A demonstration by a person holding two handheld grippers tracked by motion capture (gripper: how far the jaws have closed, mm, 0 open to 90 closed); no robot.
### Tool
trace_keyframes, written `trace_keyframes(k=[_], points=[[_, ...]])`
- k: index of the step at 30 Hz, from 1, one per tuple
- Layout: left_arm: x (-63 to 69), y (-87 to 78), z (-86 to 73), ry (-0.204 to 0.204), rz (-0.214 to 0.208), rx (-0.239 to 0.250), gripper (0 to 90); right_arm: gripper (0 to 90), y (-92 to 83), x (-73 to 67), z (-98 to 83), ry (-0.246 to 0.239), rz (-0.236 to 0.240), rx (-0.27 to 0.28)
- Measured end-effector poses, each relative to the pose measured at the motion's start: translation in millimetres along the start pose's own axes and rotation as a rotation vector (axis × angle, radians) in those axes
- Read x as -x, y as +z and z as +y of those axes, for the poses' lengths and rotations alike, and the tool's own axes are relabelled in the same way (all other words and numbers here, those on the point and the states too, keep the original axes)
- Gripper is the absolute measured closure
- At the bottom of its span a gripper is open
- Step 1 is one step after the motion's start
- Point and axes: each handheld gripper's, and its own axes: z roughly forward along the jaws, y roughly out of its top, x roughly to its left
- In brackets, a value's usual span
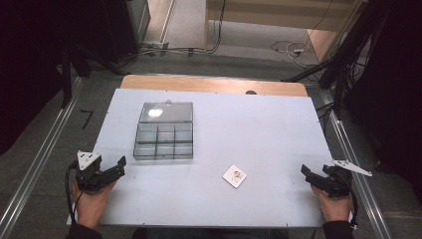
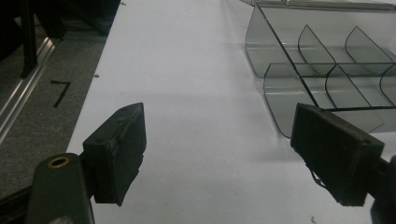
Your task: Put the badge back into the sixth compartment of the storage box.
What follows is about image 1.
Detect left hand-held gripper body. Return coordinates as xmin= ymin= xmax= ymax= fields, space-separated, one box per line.
xmin=75 ymin=150 xmax=103 ymax=193

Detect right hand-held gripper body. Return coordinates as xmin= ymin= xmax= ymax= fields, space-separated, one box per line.
xmin=321 ymin=158 xmax=373 ymax=199

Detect clear plastic compartment box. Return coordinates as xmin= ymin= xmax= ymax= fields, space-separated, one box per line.
xmin=132 ymin=101 xmax=194 ymax=161

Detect small white square packet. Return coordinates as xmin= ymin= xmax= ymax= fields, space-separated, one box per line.
xmin=222 ymin=163 xmax=248 ymax=189

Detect person's right hand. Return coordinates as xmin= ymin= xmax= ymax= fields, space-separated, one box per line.
xmin=310 ymin=184 xmax=353 ymax=223

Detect person's left hand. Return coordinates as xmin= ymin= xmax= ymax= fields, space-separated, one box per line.
xmin=72 ymin=180 xmax=117 ymax=231

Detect black metal stand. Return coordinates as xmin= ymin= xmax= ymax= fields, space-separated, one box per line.
xmin=59 ymin=39 xmax=127 ymax=110

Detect black tripod stand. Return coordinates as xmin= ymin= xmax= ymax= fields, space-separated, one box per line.
xmin=281 ymin=0 xmax=392 ymax=118

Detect wooden table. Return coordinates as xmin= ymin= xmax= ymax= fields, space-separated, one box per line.
xmin=119 ymin=74 xmax=309 ymax=98

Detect grey power strip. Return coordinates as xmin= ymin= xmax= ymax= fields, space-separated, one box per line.
xmin=141 ymin=41 xmax=170 ymax=51

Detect dark cabinet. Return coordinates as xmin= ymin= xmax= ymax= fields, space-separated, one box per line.
xmin=99 ymin=0 xmax=152 ymax=64

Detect light wooden shelf unit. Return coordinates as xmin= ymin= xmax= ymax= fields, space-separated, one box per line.
xmin=204 ymin=0 xmax=367 ymax=64

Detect aluminium floor rail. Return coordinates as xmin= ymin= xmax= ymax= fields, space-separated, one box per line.
xmin=320 ymin=90 xmax=393 ymax=239
xmin=0 ymin=77 xmax=84 ymax=238

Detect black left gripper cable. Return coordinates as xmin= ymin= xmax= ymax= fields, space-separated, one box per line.
xmin=65 ymin=160 xmax=84 ymax=224

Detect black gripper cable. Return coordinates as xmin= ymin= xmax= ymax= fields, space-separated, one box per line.
xmin=65 ymin=160 xmax=84 ymax=224
xmin=344 ymin=172 xmax=360 ymax=230

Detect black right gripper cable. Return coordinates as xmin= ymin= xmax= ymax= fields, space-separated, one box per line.
xmin=344 ymin=172 xmax=360 ymax=230

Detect white floor cable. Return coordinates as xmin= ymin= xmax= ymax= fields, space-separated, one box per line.
xmin=270 ymin=40 xmax=312 ymax=69

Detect black floor cables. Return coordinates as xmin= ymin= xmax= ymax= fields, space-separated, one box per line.
xmin=116 ymin=0 xmax=228 ymax=64

